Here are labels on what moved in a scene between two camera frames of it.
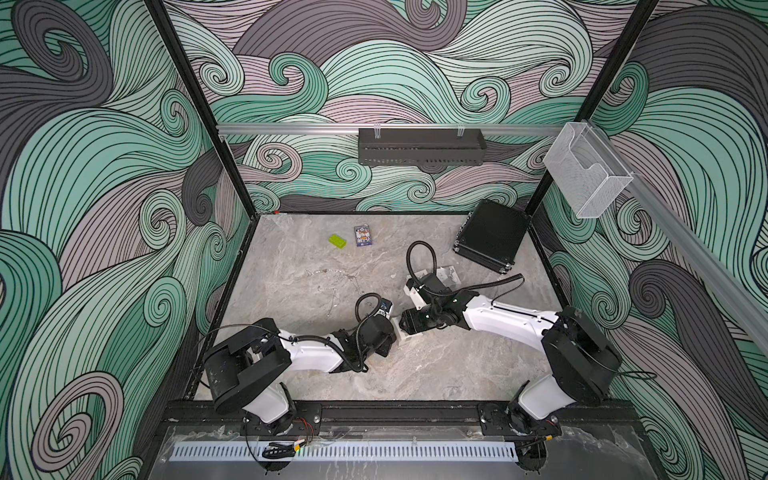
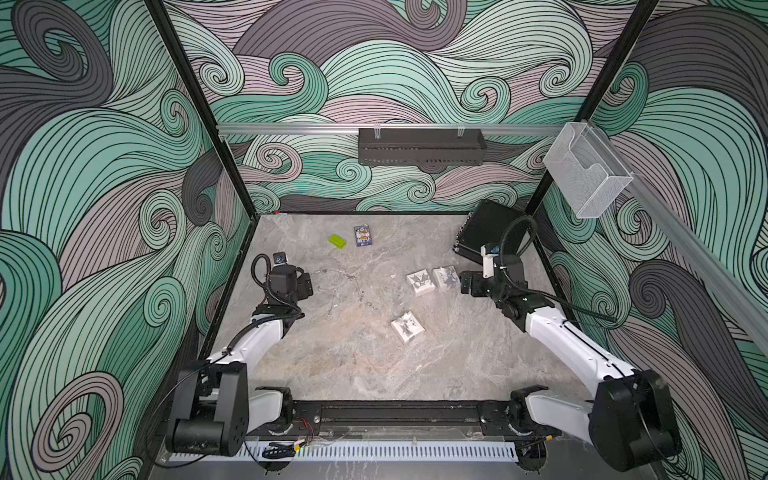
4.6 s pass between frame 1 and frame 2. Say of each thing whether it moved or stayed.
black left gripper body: moved
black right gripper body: moved
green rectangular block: stayed
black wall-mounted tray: stayed
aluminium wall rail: stayed
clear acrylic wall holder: stayed
